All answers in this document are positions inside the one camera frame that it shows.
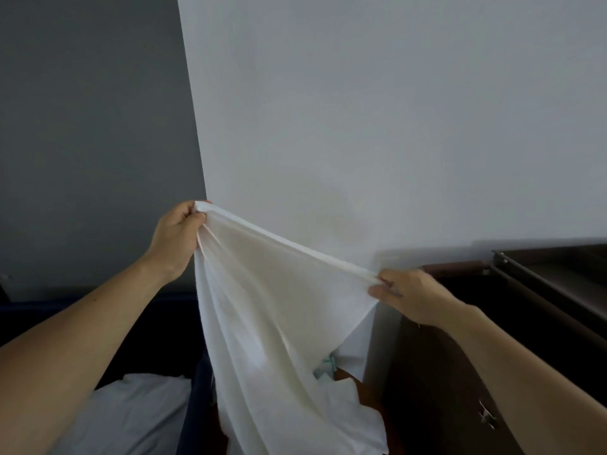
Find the person's left hand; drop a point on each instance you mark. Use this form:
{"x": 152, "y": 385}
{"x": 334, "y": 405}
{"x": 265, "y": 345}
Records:
{"x": 175, "y": 241}

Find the white pillowcase black piping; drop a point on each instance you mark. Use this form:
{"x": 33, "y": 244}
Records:
{"x": 128, "y": 417}

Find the brown housekeeping cart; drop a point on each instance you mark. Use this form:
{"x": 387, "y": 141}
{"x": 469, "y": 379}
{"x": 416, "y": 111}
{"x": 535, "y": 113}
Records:
{"x": 450, "y": 374}

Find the navy laundry hamper white frame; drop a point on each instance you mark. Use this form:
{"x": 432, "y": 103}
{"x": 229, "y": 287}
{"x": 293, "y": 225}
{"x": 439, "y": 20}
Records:
{"x": 156, "y": 336}

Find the person's right forearm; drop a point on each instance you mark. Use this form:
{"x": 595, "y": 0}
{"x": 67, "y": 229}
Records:
{"x": 536, "y": 388}

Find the white towel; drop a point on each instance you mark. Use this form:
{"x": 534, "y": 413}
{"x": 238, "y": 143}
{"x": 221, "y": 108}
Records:
{"x": 265, "y": 326}

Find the grey door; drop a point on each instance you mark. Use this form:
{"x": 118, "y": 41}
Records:
{"x": 95, "y": 137}

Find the person's left forearm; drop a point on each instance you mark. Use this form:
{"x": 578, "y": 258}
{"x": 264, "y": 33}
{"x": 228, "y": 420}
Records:
{"x": 71, "y": 355}

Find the person's right hand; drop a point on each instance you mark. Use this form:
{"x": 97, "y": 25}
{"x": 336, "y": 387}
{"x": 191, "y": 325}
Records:
{"x": 417, "y": 298}

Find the round wooden side table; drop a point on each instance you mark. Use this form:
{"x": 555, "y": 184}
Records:
{"x": 370, "y": 398}

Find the teal white boxes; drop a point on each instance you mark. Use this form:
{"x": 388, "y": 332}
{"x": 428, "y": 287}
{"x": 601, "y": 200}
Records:
{"x": 326, "y": 367}

